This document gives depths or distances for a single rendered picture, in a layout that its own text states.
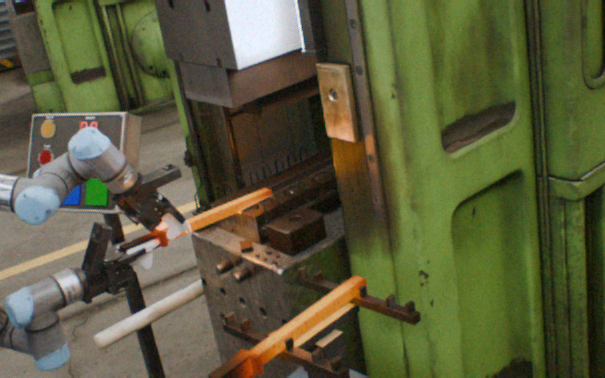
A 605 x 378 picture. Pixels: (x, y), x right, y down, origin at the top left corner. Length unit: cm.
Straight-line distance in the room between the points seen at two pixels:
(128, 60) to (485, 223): 497
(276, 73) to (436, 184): 47
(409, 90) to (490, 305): 71
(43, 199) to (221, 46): 52
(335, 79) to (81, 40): 509
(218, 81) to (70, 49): 488
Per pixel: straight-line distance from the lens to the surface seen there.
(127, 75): 676
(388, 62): 169
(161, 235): 192
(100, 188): 234
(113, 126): 234
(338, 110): 180
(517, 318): 228
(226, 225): 213
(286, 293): 193
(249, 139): 227
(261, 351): 151
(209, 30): 189
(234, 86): 190
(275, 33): 189
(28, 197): 171
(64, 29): 673
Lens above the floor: 180
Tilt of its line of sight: 23 degrees down
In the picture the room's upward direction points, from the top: 10 degrees counter-clockwise
